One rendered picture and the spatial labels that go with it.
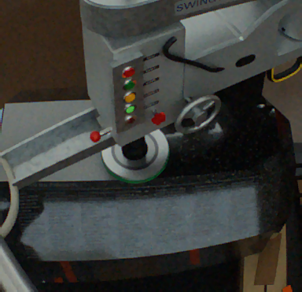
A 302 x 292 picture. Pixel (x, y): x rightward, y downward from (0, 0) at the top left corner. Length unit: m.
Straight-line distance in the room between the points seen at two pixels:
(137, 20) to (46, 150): 0.62
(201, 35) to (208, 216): 0.72
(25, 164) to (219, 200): 0.70
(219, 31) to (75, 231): 0.90
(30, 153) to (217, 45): 0.65
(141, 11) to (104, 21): 0.09
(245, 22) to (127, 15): 0.46
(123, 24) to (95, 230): 0.95
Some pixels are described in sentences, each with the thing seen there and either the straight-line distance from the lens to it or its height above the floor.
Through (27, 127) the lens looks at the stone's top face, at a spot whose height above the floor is 0.87.
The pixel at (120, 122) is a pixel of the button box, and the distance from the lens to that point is 1.51.
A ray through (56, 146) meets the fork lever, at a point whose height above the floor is 1.12.
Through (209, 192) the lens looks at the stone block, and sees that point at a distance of 1.98.
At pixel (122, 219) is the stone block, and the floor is 0.77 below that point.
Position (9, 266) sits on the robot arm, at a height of 1.60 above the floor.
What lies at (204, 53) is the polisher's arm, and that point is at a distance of 1.53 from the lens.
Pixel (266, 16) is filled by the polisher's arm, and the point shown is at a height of 1.51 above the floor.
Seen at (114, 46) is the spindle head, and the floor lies 1.59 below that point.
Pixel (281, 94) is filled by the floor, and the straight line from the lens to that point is 3.31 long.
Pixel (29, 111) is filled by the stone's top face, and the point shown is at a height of 0.87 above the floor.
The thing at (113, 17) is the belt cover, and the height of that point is 1.70.
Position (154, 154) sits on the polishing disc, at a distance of 1.92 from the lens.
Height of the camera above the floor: 2.59
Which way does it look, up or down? 59 degrees down
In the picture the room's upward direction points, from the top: straight up
